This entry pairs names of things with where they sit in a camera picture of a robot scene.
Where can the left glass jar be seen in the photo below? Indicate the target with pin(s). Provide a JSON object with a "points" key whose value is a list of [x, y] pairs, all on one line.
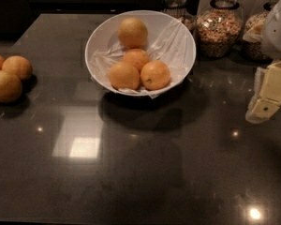
{"points": [[178, 10]]}

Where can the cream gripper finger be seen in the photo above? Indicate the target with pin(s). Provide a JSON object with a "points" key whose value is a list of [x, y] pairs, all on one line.
{"points": [[269, 99], [258, 80]]}

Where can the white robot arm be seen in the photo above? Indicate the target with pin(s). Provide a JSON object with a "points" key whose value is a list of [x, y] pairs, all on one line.
{"points": [[271, 34]]}

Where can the right glass jar with grains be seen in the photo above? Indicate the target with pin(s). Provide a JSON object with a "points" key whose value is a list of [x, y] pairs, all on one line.
{"points": [[251, 40]]}

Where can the white plastic liner in bowl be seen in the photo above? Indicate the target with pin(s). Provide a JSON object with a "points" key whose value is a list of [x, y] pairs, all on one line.
{"points": [[173, 47]]}

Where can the middle glass jar with cereal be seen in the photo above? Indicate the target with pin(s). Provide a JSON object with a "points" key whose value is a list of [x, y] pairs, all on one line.
{"points": [[218, 27]]}

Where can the white bowl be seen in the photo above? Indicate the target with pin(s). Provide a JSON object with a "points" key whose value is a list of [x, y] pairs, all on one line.
{"points": [[98, 38]]}

